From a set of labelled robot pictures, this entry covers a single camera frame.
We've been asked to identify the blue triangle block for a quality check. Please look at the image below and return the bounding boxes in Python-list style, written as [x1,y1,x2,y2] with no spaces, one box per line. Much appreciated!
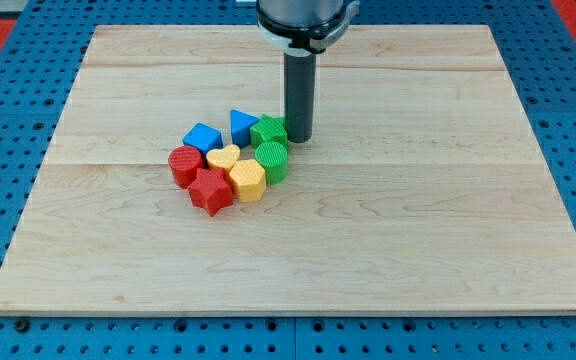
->
[230,109,259,148]

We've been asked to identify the light wooden board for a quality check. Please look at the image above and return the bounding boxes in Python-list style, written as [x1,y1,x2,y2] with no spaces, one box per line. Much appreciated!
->
[0,25,576,317]

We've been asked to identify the green cylinder block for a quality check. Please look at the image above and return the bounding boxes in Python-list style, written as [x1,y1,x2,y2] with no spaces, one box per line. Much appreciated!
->
[255,141,288,184]

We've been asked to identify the yellow hexagon block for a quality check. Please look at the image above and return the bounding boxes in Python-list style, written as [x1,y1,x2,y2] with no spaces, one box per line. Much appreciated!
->
[229,159,266,202]

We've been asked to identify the green star block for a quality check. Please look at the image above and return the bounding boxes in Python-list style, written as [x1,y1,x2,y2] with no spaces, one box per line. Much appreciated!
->
[250,114,288,148]

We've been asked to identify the yellow heart block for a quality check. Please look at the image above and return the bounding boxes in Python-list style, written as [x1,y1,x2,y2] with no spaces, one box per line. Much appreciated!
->
[206,144,241,172]

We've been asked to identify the red star block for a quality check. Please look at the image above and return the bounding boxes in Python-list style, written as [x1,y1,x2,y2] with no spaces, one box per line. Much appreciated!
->
[187,168,233,217]

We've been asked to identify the blue cube block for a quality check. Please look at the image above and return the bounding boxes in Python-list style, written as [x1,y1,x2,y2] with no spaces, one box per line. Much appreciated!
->
[182,122,223,156]

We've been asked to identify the red cylinder block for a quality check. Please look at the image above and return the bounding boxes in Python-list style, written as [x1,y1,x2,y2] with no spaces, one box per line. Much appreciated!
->
[168,145,204,189]

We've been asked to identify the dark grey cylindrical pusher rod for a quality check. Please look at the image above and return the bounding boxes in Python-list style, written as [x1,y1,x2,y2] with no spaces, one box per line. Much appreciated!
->
[284,54,316,143]

